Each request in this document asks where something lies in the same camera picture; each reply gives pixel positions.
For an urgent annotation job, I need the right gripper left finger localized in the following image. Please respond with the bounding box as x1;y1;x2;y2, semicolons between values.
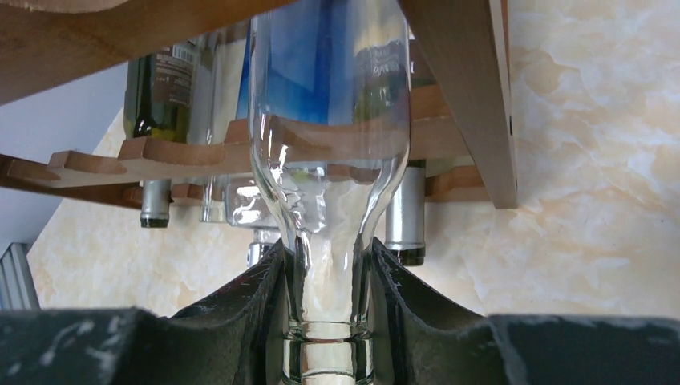
1;243;283;384

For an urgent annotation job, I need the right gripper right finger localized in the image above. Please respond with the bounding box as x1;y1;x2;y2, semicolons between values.
371;241;679;384

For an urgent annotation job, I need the brown wooden wine rack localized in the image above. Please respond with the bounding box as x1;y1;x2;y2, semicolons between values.
1;1;517;209

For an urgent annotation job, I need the clear glass bottle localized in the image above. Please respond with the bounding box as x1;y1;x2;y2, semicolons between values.
248;1;411;384
185;23;251;225

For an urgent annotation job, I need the clear glass bottle front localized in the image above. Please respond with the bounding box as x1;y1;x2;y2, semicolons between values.
185;23;251;225

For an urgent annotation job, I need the dark green wine bottle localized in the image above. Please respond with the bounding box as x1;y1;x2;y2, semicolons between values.
123;39;200;229

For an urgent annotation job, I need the clear glass bottle back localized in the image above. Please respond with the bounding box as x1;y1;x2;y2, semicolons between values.
248;1;411;384

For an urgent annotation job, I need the dark wine bottle beige label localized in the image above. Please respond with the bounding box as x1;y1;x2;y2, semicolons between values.
383;31;439;267

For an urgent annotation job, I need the blue square glass bottle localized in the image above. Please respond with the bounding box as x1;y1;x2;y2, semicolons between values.
223;31;341;267

